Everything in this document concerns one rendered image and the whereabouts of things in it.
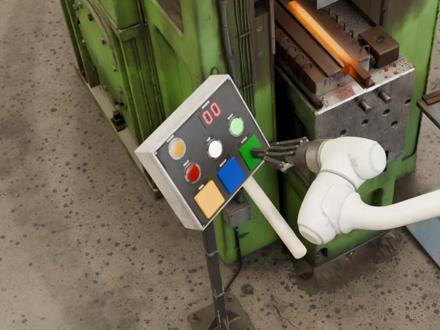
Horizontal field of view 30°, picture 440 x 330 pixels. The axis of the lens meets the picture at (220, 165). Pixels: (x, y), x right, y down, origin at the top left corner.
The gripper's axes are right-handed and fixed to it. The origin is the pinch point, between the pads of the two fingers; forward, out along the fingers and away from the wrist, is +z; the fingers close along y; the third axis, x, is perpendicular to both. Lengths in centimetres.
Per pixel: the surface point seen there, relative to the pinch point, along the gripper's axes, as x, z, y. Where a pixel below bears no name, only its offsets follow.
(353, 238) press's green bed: -85, 41, 47
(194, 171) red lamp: 9.7, 3.8, -19.6
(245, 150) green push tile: 2.5, 3.5, -2.0
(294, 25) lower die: 9, 23, 53
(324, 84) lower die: -4.3, 6.2, 38.2
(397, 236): -98, 36, 63
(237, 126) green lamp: 9.6, 3.8, 0.1
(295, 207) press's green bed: -60, 50, 36
